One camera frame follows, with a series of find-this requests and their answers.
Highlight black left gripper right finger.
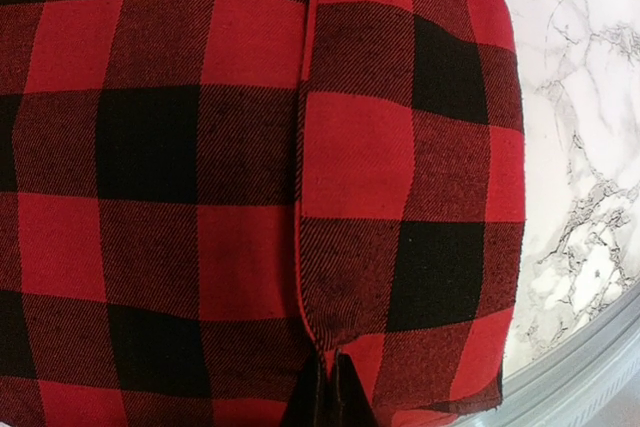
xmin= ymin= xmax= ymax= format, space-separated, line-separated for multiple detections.
xmin=332 ymin=351 xmax=375 ymax=427

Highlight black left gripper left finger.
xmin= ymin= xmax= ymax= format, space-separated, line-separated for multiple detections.
xmin=284 ymin=354 xmax=334 ymax=427

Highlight red black plaid shirt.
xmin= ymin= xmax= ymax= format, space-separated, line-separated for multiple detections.
xmin=1 ymin=0 xmax=525 ymax=426

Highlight aluminium front frame rail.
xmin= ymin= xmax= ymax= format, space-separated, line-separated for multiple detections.
xmin=456 ymin=286 xmax=639 ymax=427

